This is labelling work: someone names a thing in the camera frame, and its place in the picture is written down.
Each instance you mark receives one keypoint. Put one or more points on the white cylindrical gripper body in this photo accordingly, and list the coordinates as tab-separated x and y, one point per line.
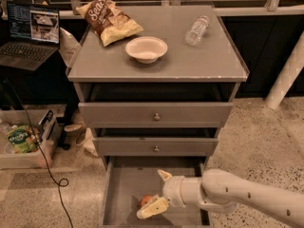
173	191

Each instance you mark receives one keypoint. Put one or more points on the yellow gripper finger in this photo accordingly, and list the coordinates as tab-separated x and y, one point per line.
154	207
165	176

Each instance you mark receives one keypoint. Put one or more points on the orange fruit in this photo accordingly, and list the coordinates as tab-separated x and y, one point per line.
145	200

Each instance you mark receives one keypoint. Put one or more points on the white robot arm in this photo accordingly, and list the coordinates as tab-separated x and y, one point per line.
218	191

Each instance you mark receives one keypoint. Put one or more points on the grey open bottom drawer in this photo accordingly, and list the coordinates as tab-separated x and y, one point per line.
129	179

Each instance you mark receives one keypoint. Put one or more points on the grey top drawer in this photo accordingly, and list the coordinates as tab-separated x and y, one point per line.
155	115

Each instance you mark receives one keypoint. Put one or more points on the grey middle drawer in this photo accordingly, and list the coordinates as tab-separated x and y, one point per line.
155	146

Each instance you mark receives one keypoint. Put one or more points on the grey drawer cabinet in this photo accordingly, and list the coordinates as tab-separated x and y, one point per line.
210	72

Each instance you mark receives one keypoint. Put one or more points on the beige shoe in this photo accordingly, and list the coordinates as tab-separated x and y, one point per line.
72	127

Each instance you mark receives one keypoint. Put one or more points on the white bowl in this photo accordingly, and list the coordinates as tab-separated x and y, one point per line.
146	49

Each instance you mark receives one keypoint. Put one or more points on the clear plastic storage bin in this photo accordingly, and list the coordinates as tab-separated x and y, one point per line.
45	120

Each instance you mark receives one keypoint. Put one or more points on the clear plastic water bottle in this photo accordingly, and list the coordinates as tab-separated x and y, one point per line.
194	35

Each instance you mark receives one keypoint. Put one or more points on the green snack bag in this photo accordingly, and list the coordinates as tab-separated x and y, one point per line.
21	140

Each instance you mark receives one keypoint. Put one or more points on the yellow brown chip bag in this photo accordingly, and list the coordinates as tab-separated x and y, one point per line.
109	22

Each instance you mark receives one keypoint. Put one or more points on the white paper bag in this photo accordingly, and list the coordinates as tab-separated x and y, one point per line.
69	46

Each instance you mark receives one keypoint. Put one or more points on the black open laptop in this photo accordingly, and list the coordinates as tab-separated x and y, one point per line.
34	35

